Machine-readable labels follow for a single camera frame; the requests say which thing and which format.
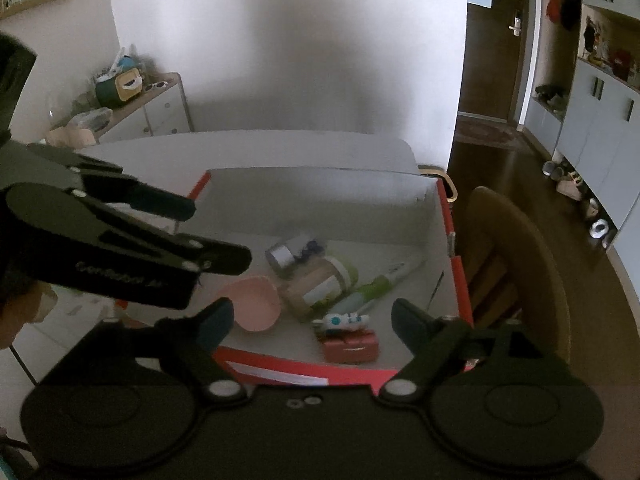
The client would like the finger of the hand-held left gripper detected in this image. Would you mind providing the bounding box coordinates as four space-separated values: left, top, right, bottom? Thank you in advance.
75 157 197 222
169 233 253 277

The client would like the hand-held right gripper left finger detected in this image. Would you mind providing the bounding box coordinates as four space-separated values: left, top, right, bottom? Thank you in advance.
97 297 249 404

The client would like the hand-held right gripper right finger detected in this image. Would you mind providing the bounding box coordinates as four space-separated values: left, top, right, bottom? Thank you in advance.
377 298 547 406

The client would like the pink heart-shaped bowl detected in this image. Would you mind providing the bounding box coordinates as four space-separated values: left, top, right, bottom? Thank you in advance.
215 275 282 333

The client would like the green and white electric toothbrush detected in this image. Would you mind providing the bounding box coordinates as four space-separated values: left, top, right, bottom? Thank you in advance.
319 258 427 322

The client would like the small silver can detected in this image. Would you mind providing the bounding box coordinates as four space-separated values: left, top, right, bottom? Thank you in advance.
264 241 302 279

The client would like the red and pink toy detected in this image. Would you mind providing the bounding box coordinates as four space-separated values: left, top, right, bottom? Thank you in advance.
319 329 379 364

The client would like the small white and blue toy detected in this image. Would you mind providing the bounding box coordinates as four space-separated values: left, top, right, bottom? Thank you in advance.
311 310 372 334

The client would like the brown jar with green lid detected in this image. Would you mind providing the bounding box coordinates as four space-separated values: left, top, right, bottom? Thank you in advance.
276 255 361 323

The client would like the red cardboard box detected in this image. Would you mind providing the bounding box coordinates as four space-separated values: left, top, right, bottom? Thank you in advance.
115 166 474 397

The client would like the person's left hand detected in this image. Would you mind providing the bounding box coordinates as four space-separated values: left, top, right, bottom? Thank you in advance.
0 275 57 352

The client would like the white sideboard cabinet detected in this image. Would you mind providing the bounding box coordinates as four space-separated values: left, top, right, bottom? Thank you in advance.
94 71 194 144

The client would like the beige cardboard box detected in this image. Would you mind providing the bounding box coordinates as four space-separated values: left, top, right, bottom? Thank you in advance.
45 126 99 148

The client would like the clear plastic bag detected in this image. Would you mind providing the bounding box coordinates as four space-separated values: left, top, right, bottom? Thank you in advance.
66 106 114 129

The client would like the green tissue box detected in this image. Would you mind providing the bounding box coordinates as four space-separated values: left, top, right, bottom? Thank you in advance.
95 66 144 109

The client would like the clear glass vase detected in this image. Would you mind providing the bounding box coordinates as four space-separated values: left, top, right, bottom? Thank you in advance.
46 94 77 132

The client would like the light wooden chair back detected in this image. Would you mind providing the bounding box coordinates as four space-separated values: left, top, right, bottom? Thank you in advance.
416 164 459 207

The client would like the door mat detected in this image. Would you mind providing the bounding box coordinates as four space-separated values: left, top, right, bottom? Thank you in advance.
454 119 522 149

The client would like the row of shoes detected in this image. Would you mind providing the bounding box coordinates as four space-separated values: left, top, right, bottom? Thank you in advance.
541 159 612 242

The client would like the dark brown door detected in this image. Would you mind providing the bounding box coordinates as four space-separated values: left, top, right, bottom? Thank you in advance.
456 0 532 122

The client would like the grey wardrobe cabinet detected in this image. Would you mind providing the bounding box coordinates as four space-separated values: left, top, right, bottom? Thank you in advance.
519 0 640 253

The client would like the black hanging bag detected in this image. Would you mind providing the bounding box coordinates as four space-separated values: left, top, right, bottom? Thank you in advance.
559 0 582 29

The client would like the wooden wall shelf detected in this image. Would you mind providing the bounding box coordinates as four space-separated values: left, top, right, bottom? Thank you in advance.
0 0 87 21

